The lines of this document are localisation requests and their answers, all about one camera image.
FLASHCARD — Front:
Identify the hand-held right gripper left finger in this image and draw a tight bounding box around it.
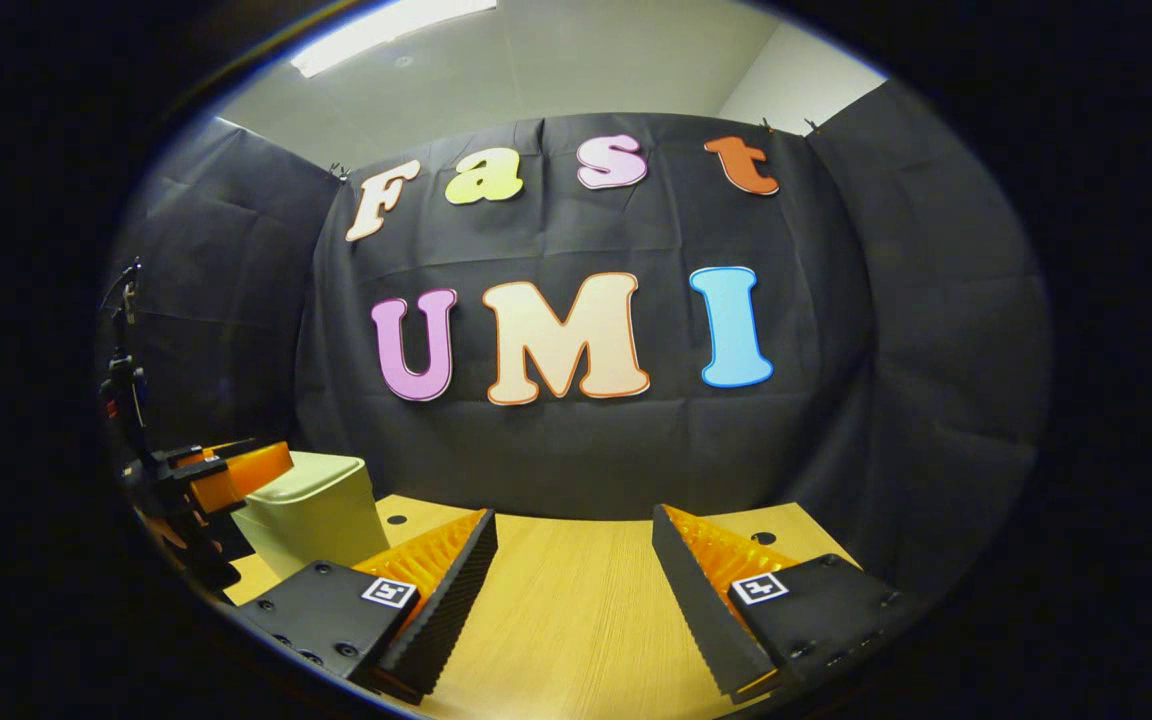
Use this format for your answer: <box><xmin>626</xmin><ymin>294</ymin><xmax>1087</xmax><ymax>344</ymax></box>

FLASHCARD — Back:
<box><xmin>239</xmin><ymin>507</ymin><xmax>500</xmax><ymax>701</ymax></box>

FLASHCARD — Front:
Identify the wooden desktop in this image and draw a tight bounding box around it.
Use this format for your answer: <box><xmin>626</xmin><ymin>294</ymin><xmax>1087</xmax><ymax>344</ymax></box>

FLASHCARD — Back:
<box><xmin>221</xmin><ymin>493</ymin><xmax>862</xmax><ymax>720</ymax></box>

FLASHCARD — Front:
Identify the black backdrop cloth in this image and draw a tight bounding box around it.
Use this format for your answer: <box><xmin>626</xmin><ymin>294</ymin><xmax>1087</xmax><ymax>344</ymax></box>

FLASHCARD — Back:
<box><xmin>101</xmin><ymin>80</ymin><xmax>1052</xmax><ymax>601</ymax></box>

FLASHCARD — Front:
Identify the green desktop garbage bin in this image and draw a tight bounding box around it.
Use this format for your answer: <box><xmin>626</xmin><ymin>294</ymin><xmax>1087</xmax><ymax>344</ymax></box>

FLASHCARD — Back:
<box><xmin>231</xmin><ymin>450</ymin><xmax>390</xmax><ymax>582</ymax></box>

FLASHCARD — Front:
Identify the ceiling light panel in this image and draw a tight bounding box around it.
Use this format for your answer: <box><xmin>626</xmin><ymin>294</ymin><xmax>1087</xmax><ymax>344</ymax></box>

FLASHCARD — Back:
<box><xmin>288</xmin><ymin>0</ymin><xmax>499</xmax><ymax>79</ymax></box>

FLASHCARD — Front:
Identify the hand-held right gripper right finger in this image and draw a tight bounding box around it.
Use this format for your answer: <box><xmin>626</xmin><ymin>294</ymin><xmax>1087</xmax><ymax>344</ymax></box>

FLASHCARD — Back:
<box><xmin>649</xmin><ymin>502</ymin><xmax>929</xmax><ymax>703</ymax></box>

